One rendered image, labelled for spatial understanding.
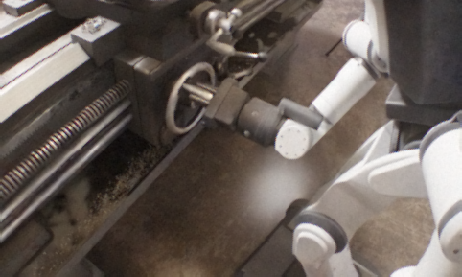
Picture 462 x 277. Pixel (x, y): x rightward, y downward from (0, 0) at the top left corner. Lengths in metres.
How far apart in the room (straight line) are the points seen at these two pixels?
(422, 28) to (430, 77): 0.06
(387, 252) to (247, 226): 0.69
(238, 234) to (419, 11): 1.20
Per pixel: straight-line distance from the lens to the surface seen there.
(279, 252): 1.16
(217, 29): 0.81
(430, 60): 0.37
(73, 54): 0.81
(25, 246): 0.96
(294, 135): 0.61
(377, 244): 1.56
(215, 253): 1.34
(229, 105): 0.68
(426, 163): 0.33
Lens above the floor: 1.25
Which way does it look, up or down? 46 degrees down
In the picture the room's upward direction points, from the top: 7 degrees clockwise
